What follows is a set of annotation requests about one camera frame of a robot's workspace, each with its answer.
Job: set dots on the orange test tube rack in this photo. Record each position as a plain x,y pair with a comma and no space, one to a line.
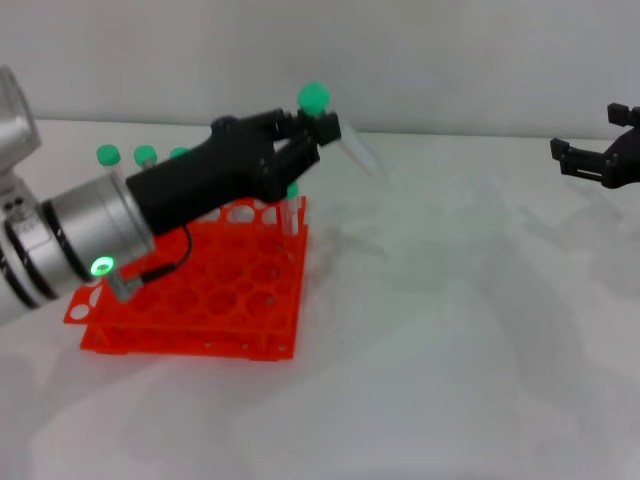
225,300

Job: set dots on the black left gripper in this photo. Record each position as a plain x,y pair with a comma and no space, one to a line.
200,175

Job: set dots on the green capped clear test tube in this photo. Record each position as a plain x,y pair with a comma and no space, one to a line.
145,155
108,155
178,151
313,97
291,212

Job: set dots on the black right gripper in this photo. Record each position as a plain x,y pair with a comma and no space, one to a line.
625,162

